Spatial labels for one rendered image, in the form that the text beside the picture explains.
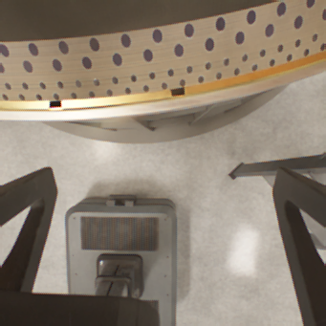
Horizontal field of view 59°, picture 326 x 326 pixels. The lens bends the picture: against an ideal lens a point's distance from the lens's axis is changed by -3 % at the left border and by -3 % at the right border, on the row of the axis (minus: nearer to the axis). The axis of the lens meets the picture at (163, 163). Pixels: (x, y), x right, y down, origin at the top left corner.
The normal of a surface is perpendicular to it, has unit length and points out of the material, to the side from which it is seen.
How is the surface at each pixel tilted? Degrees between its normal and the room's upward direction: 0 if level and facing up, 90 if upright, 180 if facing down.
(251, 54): 43
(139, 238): 0
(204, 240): 0
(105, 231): 0
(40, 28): 62
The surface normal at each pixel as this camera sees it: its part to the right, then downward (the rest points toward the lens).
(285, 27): 0.18, 0.71
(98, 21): 0.07, 0.91
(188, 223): -0.02, 0.07
